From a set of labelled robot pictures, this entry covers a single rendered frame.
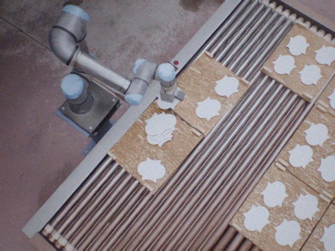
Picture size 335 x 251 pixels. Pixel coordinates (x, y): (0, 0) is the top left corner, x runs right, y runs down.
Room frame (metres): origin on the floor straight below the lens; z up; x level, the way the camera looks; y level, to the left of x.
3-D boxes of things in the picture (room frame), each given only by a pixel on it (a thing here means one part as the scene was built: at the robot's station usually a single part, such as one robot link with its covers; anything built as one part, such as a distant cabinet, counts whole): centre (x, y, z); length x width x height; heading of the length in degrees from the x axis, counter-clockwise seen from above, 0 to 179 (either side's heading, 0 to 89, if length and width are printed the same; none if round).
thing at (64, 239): (0.77, -0.06, 0.90); 1.95 x 0.05 x 0.05; 133
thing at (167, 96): (0.76, -0.05, 1.18); 0.12 x 0.09 x 0.16; 66
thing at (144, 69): (0.81, 0.06, 1.33); 0.11 x 0.11 x 0.08; 62
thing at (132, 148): (0.57, 0.08, 0.93); 0.41 x 0.35 x 0.02; 132
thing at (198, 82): (0.84, -0.24, 0.93); 0.41 x 0.35 x 0.02; 130
